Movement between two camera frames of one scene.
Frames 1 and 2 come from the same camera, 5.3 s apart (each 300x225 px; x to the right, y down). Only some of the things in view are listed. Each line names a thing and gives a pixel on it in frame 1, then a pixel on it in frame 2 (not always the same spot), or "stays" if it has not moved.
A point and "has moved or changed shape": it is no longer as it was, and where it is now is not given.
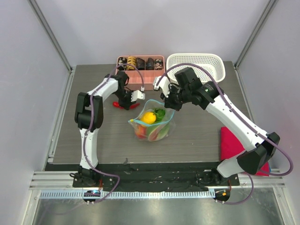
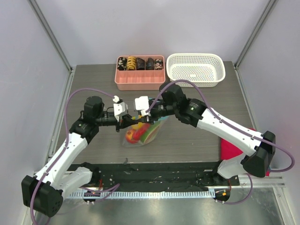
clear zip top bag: x=153 y=123 has moved or changed shape
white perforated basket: x=214 y=63 stays
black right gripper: x=171 y=103 to x=149 y=117
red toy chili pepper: x=116 y=104 has moved or changed shape
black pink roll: x=158 y=64 stays
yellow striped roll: x=131 y=60 stays
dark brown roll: x=140 y=64 stays
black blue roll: x=150 y=64 stays
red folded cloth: x=230 y=146 stays
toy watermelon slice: x=158 y=133 to x=151 y=133
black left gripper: x=126 y=104 to x=125 y=121
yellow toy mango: x=148 y=116 has moved or changed shape
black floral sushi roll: x=122 y=60 stays
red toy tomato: x=141 y=131 to x=131 y=136
